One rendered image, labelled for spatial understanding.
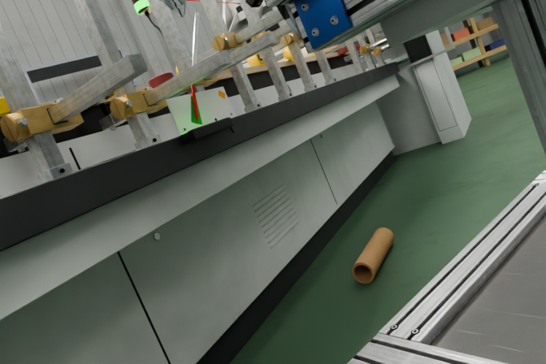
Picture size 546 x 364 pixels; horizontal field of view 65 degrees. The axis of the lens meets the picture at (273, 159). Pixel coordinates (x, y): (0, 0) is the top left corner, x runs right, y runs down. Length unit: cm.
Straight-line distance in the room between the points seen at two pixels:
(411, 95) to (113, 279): 278
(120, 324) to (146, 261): 17
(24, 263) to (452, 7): 79
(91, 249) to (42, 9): 555
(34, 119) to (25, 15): 539
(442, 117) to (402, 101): 35
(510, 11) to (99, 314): 104
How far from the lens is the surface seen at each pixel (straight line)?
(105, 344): 116
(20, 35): 616
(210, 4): 150
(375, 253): 161
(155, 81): 136
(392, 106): 353
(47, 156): 90
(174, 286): 130
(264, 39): 116
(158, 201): 104
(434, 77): 332
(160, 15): 130
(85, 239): 92
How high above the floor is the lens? 64
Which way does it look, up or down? 5 degrees down
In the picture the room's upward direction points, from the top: 23 degrees counter-clockwise
